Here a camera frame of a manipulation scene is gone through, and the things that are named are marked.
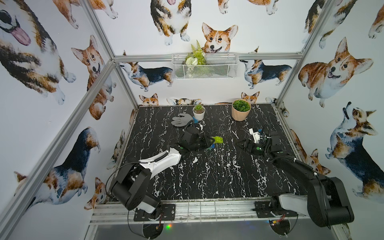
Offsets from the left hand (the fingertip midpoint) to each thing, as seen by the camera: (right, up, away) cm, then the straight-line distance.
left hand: (217, 139), depth 83 cm
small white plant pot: (-11, +16, +24) cm, 31 cm away
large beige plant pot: (+18, +18, +21) cm, 33 cm away
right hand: (+11, -3, +1) cm, 12 cm away
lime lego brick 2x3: (+1, 0, +1) cm, 1 cm away
